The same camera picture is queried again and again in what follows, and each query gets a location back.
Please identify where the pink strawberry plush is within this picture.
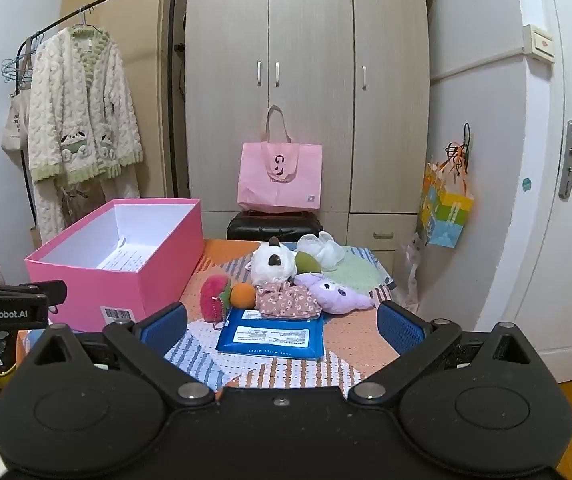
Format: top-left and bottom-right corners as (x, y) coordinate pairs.
(199, 274), (231, 323)

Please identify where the purple plush toy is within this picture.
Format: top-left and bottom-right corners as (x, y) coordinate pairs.
(295, 273), (376, 315)

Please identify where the orange plush fruit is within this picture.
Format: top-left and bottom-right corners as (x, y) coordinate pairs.
(229, 283), (255, 310)

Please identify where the white mesh bath sponge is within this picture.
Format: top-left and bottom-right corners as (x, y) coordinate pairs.
(295, 231), (345, 271)

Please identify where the blue wet wipes pack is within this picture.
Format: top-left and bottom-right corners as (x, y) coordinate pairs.
(215, 309), (325, 360)

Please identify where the green plush mango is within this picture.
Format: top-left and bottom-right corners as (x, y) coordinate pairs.
(295, 252), (322, 274)

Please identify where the white brown plush dog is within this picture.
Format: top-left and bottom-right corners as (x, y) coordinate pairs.
(250, 236), (297, 287)

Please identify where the pink cardboard box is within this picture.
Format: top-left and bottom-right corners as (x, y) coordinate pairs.
(25, 198), (205, 333)

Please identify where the printed paper sheet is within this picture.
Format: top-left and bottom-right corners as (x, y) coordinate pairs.
(96, 237), (157, 273)

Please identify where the white plastic bag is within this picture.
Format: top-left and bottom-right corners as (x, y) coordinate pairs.
(403, 233), (425, 313)

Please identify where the colourful paper gift bag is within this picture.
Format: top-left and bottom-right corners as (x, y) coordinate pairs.
(419, 162), (475, 248)

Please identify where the white door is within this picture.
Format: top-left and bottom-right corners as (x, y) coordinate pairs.
(477, 0), (572, 382)

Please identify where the black suitcase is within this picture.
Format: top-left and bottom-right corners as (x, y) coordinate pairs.
(226, 211), (324, 243)

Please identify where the beige canvas tote bag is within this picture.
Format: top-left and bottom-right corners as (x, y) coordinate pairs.
(1, 39), (33, 154)

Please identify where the cream knit cardigan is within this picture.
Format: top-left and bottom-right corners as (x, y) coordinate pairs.
(28, 26), (145, 243)

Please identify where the pink tote bag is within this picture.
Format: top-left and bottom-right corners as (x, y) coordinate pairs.
(237, 104), (323, 214)

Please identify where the grey wooden wardrobe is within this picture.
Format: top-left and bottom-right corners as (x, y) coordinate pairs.
(185, 0), (429, 271)

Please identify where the beige tall cabinet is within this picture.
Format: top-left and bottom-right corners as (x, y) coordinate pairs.
(61, 0), (189, 197)

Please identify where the black clothes rack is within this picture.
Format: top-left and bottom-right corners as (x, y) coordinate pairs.
(16, 0), (179, 240)

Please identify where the silver door handle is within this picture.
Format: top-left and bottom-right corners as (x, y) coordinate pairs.
(558, 120), (572, 200)

